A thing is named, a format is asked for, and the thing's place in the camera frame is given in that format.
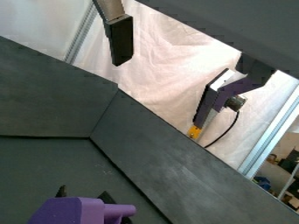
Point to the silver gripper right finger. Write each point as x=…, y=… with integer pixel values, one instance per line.
x=225, y=89

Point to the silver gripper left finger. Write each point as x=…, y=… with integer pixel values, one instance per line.
x=119, y=29

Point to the purple three prong object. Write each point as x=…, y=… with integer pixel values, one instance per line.
x=77, y=210

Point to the aluminium frame post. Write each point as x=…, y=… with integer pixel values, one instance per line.
x=269, y=140

